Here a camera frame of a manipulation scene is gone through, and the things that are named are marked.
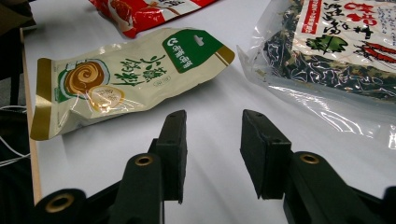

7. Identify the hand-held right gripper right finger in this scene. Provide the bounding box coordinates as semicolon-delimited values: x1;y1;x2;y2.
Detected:
240;109;375;224

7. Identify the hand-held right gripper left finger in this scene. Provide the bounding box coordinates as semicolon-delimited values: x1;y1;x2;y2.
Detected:
106;109;189;224

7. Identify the cream packet with green label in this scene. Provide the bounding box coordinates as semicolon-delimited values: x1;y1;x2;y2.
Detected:
30;27;236;142

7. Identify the red seasoning packet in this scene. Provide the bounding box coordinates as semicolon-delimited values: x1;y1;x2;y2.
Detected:
88;0;219;39

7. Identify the clear bag of dark spices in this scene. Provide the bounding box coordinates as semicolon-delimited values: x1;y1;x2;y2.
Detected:
236;0;396;150

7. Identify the white cable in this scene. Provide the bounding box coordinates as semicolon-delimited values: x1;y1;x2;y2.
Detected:
0;105;32;167

